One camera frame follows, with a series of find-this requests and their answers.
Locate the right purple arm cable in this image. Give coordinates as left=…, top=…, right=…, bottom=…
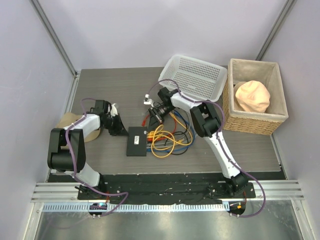
left=147, top=78, right=266, bottom=219

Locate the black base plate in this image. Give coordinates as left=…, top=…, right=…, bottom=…
left=47, top=172, right=286, bottom=201

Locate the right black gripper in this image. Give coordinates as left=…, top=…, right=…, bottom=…
left=149, top=103, right=176, bottom=132

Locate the black ethernet cable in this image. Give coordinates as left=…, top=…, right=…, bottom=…
left=149, top=112, right=197, bottom=155

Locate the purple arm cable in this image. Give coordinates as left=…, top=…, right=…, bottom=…
left=147, top=78, right=266, bottom=219
left=63, top=97, right=130, bottom=218

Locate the grey ethernet cable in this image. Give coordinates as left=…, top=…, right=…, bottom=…
left=147, top=128, right=193, bottom=152

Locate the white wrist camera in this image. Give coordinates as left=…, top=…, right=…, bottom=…
left=109, top=103, right=119, bottom=117
left=143, top=94, right=154, bottom=106

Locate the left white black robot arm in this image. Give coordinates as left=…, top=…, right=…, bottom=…
left=47, top=100, right=129, bottom=200

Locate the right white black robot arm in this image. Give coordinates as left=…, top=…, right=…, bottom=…
left=148, top=87, right=248, bottom=198

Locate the wicker basket with liner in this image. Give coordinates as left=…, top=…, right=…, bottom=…
left=222, top=58, right=289, bottom=136

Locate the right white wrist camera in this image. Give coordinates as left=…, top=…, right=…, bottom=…
left=143, top=94, right=154, bottom=106

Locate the aluminium rail frame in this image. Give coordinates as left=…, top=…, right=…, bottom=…
left=23, top=174, right=317, bottom=240

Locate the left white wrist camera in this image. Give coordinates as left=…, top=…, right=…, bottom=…
left=109, top=103, right=119, bottom=117

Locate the yellow ethernet cable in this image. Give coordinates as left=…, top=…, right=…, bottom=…
left=147, top=124, right=195, bottom=159

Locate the peach cloth hat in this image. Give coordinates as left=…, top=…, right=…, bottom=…
left=233, top=80, right=271, bottom=113

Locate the blue ethernet cable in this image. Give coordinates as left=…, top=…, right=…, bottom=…
left=146, top=111, right=196, bottom=155

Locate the black network switch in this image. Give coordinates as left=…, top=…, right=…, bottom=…
left=126, top=126, right=148, bottom=157

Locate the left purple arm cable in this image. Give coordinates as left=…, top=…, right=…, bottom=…
left=63, top=97, right=130, bottom=218

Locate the white plastic perforated basket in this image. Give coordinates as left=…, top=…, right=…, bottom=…
left=158, top=54, right=228, bottom=102

